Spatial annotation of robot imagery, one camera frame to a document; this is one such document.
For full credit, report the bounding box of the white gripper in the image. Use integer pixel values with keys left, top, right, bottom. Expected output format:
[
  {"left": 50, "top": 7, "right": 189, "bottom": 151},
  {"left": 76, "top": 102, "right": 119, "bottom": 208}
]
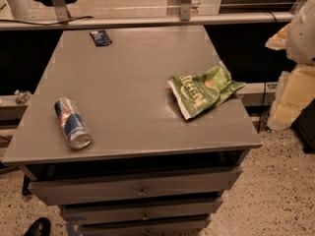
[{"left": 265, "top": 0, "right": 315, "bottom": 131}]

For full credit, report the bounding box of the green jalapeno chip bag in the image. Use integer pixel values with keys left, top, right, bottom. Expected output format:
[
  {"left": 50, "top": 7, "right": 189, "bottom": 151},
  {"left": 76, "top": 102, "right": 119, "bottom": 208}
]
[{"left": 167, "top": 62, "right": 245, "bottom": 120}]

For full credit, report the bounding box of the blue rxbar blueberry bar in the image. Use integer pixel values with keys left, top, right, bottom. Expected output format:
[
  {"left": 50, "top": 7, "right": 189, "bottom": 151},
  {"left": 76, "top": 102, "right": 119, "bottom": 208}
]
[{"left": 90, "top": 29, "right": 112, "bottom": 46}]

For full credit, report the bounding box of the low grey ledge beam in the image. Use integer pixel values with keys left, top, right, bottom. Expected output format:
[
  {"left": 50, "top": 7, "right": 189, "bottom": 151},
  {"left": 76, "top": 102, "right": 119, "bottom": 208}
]
[{"left": 237, "top": 82, "right": 277, "bottom": 107}]

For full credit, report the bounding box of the top grey drawer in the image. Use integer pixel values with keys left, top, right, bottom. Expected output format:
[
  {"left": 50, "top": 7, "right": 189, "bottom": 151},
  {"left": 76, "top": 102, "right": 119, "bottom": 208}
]
[{"left": 29, "top": 166, "right": 242, "bottom": 206}]

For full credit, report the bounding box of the grey drawer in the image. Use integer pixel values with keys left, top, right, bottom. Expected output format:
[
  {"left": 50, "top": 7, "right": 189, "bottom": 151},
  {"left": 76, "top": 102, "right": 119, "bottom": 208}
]
[
  {"left": 29, "top": 166, "right": 242, "bottom": 206},
  {"left": 80, "top": 215, "right": 210, "bottom": 236},
  {"left": 61, "top": 196, "right": 222, "bottom": 224}
]

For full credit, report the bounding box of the grey drawer cabinet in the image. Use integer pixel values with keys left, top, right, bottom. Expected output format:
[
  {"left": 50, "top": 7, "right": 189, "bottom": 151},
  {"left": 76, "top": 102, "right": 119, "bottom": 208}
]
[{"left": 1, "top": 25, "right": 263, "bottom": 236}]

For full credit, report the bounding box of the bottom grey drawer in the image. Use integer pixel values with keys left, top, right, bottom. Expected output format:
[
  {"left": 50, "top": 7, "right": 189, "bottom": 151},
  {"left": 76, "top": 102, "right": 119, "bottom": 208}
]
[{"left": 80, "top": 215, "right": 210, "bottom": 236}]

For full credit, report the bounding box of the blue silver energy drink can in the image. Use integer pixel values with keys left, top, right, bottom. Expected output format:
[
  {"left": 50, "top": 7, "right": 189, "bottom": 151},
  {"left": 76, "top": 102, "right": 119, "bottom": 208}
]
[{"left": 54, "top": 97, "right": 92, "bottom": 149}]

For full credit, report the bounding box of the middle grey drawer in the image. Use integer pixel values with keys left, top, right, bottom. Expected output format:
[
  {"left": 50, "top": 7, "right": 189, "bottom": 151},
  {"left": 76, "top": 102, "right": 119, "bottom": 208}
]
[{"left": 61, "top": 196, "right": 222, "bottom": 224}]

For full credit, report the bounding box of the small crumpled clear object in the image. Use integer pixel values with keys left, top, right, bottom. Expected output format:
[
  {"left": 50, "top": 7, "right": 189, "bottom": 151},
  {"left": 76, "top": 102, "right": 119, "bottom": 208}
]
[{"left": 14, "top": 89, "right": 32, "bottom": 104}]

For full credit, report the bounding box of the white pipe top left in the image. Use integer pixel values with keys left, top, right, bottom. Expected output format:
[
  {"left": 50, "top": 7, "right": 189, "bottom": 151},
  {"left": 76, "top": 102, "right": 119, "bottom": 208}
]
[{"left": 5, "top": 0, "right": 33, "bottom": 20}]

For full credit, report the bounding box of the black shoe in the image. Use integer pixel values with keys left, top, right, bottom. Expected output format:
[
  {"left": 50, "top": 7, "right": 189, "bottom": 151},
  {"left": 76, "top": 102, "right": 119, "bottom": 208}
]
[{"left": 24, "top": 217, "right": 51, "bottom": 236}]

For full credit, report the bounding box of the metal upright bracket centre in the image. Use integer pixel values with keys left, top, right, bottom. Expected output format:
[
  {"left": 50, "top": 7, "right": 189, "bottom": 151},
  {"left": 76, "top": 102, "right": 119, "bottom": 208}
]
[{"left": 179, "top": 0, "right": 191, "bottom": 21}]

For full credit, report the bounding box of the metal upright bracket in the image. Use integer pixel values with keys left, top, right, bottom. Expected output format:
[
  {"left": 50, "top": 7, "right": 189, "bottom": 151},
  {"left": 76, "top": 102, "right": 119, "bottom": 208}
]
[
  {"left": 51, "top": 0, "right": 71, "bottom": 23},
  {"left": 179, "top": 0, "right": 191, "bottom": 21}
]

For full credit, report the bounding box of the horizontal metal rail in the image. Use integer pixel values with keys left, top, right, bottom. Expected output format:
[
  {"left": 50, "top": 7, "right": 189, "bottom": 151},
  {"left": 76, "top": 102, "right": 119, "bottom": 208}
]
[{"left": 0, "top": 12, "right": 293, "bottom": 30}]

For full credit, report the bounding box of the black cable on rail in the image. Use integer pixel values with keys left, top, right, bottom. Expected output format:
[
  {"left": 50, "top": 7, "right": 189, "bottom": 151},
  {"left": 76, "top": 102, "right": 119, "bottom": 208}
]
[{"left": 0, "top": 15, "right": 95, "bottom": 27}]

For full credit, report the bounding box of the metal upright bracket left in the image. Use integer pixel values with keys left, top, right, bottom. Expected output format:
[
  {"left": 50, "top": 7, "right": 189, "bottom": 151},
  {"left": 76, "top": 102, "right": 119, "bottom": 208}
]
[{"left": 51, "top": 0, "right": 71, "bottom": 23}]

